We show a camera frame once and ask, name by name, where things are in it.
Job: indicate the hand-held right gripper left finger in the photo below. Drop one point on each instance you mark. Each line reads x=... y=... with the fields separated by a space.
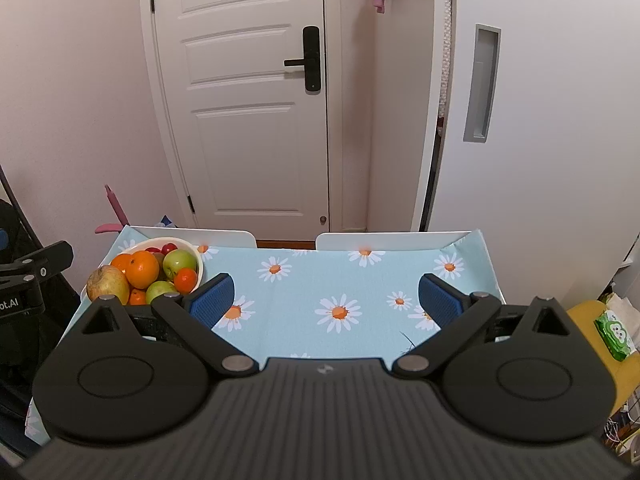
x=212 y=300

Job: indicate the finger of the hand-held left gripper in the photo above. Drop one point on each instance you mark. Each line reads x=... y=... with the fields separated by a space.
x=52 y=255

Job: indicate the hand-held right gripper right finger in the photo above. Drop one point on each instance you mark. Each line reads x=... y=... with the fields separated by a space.
x=440 y=301

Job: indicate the small tangerine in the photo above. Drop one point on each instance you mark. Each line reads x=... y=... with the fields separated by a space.
x=137 y=298
x=120 y=263
x=186 y=280

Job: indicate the green apple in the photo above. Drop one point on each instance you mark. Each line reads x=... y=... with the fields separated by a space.
x=181 y=261
x=159 y=291

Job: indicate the yellow red apple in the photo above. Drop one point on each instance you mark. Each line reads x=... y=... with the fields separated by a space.
x=106 y=284

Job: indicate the large orange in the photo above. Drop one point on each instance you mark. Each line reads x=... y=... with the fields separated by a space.
x=142 y=269

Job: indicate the cream cartoon print plate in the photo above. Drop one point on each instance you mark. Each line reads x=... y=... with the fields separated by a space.
x=140 y=245

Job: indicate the white chair back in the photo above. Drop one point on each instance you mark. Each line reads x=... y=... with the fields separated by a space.
x=400 y=241
x=220 y=237

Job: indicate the brown kiwi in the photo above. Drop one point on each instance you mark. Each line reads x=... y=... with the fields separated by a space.
x=159 y=259

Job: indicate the blue daisy print tablecloth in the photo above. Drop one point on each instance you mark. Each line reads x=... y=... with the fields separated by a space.
x=310 y=285

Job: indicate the white panelled door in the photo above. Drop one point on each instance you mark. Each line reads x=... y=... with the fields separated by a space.
x=240 y=160

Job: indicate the yellow stool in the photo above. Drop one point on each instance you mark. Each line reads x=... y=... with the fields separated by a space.
x=585 y=316

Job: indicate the green wet wipes pack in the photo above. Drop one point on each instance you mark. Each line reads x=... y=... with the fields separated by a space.
x=615 y=335

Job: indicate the white sliding door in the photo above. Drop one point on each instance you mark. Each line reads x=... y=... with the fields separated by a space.
x=550 y=160

